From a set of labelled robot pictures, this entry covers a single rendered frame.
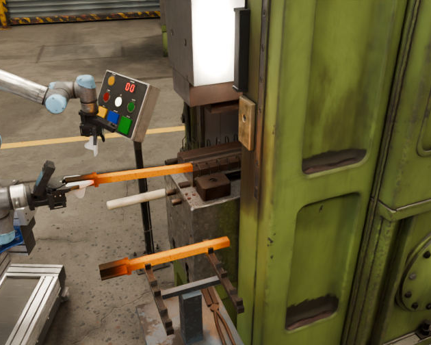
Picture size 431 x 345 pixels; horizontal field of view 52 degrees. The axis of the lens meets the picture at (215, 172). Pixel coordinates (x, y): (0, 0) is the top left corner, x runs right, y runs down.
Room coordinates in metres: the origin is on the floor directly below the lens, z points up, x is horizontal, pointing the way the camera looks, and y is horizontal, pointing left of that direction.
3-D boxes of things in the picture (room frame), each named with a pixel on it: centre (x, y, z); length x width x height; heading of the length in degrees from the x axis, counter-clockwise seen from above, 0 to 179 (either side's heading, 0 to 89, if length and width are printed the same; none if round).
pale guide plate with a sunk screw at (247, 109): (1.41, -0.11, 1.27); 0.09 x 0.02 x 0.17; 22
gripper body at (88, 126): (1.87, 0.57, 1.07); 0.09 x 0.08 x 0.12; 87
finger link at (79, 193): (1.25, 0.45, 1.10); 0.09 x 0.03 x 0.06; 110
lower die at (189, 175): (1.73, -0.06, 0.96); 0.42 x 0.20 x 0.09; 112
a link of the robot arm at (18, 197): (1.19, 0.63, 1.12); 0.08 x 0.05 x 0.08; 22
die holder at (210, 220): (1.69, -0.09, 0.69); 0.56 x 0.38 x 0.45; 112
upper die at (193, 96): (1.73, -0.06, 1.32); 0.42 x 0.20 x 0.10; 112
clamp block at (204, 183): (1.51, 0.01, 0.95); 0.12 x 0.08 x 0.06; 112
